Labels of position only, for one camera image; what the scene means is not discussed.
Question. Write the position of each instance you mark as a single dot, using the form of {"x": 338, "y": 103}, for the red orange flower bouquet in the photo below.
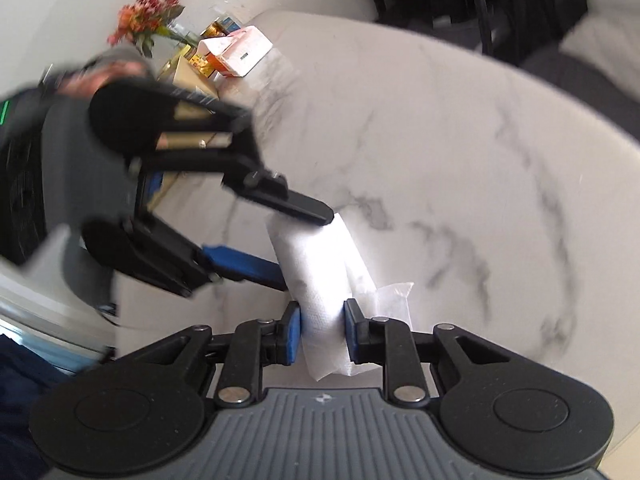
{"x": 145, "y": 15}

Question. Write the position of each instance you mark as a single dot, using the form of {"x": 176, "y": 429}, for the orange white tissue box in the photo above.
{"x": 240, "y": 50}

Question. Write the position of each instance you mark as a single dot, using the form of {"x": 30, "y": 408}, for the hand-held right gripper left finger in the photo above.
{"x": 291, "y": 332}

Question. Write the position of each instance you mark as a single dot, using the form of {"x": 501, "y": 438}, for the person's left hand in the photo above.
{"x": 115, "y": 71}

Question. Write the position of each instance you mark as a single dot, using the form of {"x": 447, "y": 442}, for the gold can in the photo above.
{"x": 220, "y": 27}

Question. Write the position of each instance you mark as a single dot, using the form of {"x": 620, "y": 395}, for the white paper napkin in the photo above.
{"x": 320, "y": 270}

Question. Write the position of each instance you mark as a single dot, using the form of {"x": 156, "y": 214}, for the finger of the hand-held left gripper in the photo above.
{"x": 250, "y": 265}
{"x": 300, "y": 205}

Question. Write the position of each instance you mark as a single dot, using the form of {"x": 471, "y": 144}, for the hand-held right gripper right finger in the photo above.
{"x": 354, "y": 332}

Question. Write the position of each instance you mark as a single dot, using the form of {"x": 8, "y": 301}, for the tan cardboard box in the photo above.
{"x": 195, "y": 80}

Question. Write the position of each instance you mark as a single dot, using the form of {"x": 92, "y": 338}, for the person's dark blue clothing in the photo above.
{"x": 25, "y": 410}

